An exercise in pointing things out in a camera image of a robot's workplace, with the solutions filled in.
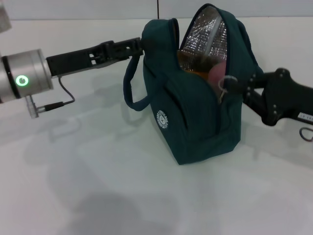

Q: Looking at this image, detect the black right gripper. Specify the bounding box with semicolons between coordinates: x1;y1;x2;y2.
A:
228;68;313;127

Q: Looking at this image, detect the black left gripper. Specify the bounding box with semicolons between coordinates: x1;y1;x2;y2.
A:
46;36;145;78

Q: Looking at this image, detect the pink round fruit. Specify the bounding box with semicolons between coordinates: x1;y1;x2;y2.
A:
207;62;227;92

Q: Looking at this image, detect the yellow banana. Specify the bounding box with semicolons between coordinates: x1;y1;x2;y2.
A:
178;48;211;80

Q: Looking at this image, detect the dark teal insulated lunch bag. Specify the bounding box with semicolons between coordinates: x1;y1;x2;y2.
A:
123;2;265;166

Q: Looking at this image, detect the right arm cable with plug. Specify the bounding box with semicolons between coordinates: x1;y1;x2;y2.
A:
298;125;313;142

